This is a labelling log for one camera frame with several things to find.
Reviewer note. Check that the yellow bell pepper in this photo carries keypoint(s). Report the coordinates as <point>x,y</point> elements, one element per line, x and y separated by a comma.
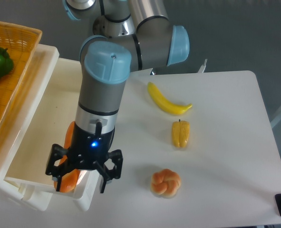
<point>180,133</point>

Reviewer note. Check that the white plastic drawer cabinet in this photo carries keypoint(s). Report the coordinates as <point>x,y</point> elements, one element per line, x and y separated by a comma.
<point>25,103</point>

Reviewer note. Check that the round knotted bread roll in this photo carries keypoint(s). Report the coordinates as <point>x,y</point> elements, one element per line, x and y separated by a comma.
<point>165,183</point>

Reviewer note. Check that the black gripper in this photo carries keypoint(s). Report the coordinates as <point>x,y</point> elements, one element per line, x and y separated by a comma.
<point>85,151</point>

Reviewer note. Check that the long orange baguette bread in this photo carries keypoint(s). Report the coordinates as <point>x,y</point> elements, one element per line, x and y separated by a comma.
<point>69,180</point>

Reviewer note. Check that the white plastic drawer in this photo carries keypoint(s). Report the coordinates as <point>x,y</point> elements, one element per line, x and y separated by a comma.
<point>55,112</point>

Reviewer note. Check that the orange woven plastic basket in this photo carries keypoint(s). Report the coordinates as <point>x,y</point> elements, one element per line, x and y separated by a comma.
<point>21,42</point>

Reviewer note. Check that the yellow banana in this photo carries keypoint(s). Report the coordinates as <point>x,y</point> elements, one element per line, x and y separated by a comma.
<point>164,104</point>

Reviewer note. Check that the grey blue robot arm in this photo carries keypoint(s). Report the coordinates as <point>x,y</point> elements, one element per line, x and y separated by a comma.
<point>106,64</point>

